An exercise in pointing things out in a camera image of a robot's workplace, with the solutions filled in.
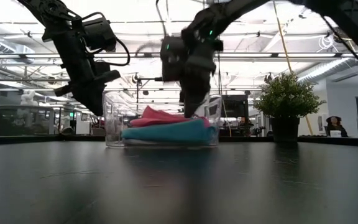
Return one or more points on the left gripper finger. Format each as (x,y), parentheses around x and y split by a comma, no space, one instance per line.
(84,98)
(99,96)

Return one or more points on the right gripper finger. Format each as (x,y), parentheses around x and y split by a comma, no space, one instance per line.
(204,90)
(189,96)

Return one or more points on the pink microfiber towel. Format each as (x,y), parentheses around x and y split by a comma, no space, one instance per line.
(160,119)

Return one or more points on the teal microfiber towel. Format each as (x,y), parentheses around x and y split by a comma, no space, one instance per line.
(172,132)

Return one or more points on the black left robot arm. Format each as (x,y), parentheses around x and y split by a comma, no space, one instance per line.
(51,12)

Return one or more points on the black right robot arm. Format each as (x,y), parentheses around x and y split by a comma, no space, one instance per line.
(337,12)

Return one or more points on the clear plastic bin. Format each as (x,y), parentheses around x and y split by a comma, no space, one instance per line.
(112,124)

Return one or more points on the black monitor screen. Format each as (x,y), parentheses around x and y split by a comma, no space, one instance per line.
(235,105)

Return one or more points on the glass cabinet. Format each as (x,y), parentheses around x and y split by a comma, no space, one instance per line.
(23,119)

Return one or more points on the green potted plant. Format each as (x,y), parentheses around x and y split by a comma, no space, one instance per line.
(286,96)

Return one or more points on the person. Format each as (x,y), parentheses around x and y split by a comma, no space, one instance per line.
(334,124)

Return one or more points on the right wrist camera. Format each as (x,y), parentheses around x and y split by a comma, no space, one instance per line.
(172,59)

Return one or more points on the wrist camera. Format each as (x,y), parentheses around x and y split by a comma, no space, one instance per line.
(99,32)
(172,59)

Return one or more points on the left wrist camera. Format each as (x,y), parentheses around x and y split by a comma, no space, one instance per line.
(99,32)

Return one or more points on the black metal frame rig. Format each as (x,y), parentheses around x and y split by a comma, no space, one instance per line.
(148,79)

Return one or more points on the silver air duct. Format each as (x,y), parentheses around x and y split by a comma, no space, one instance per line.
(325,70)

